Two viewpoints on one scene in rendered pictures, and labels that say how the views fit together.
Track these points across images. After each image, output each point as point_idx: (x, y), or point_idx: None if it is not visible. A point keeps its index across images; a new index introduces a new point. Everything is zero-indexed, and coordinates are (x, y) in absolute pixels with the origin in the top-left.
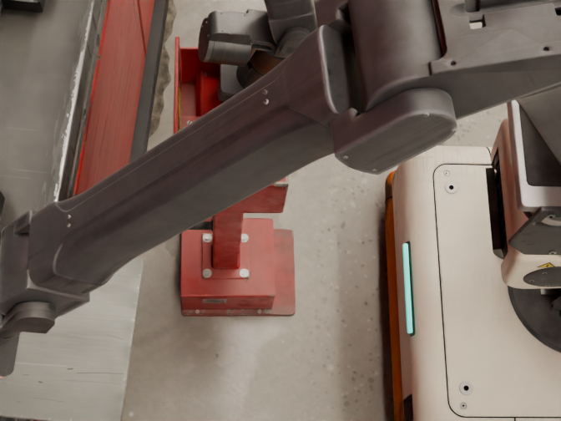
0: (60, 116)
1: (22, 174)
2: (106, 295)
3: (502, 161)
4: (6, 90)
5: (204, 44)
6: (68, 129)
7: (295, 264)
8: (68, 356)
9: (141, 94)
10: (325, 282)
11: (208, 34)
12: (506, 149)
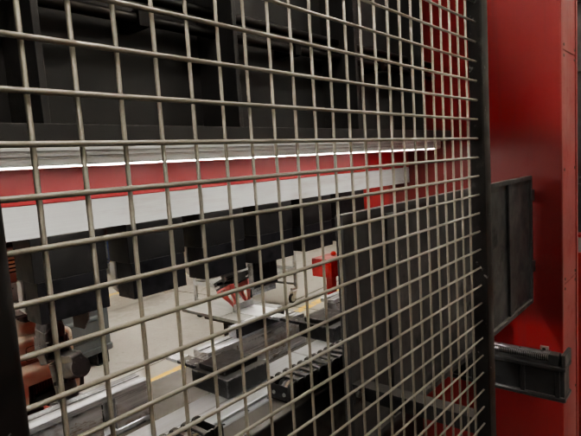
0: (154, 382)
1: (188, 374)
2: (199, 306)
3: (38, 375)
4: (162, 394)
5: (84, 363)
6: (156, 379)
7: None
8: (221, 302)
9: None
10: None
11: (80, 357)
12: (34, 371)
